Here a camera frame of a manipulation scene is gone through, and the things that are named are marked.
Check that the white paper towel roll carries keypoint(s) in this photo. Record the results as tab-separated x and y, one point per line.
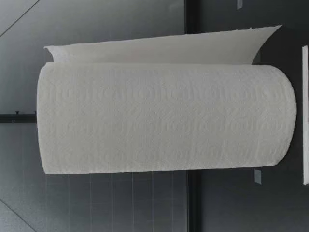
154	116

